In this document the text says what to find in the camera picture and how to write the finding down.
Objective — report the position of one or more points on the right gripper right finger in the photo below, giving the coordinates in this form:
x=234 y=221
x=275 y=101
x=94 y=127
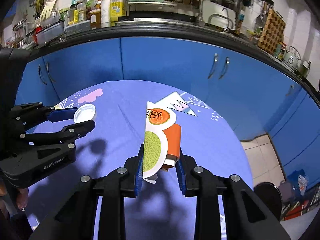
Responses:
x=246 y=216

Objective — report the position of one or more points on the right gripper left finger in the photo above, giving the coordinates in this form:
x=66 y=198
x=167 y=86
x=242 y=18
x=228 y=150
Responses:
x=75 y=217

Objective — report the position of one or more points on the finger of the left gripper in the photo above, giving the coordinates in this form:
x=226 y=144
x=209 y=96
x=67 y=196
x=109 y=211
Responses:
x=33 y=114
x=69 y=134

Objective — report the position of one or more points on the small white plastic lid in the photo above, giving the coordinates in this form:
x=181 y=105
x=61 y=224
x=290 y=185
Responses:
x=85 y=113

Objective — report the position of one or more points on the black round trash bin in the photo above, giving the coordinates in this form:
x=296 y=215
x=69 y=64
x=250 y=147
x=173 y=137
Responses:
x=271 y=197

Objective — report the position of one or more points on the blue kitchen cabinets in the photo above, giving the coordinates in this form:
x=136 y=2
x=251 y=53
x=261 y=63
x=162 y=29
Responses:
x=254 y=97

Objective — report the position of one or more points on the person's hand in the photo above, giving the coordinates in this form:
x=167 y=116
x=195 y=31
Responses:
x=19 y=196

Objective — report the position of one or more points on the small grey bin blue bag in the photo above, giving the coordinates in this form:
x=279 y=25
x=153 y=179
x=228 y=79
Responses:
x=293 y=189

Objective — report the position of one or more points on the blue patterned tablecloth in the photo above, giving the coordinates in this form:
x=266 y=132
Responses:
x=160 y=211

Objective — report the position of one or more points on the grey plastic storage box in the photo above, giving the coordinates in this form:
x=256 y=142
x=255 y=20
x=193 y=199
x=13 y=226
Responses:
x=49 y=33

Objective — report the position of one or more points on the yellow rubber glove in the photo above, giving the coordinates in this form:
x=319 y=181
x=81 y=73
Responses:
x=47 y=10

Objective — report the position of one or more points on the yellow detergent bottle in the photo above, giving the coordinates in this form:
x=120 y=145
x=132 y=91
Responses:
x=117 y=10

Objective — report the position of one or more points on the mint green kettle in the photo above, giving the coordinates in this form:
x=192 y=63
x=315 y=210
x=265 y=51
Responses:
x=292 y=57

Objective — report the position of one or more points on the checkered wooden cutting board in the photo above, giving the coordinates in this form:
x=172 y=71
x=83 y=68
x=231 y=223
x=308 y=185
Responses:
x=273 y=32

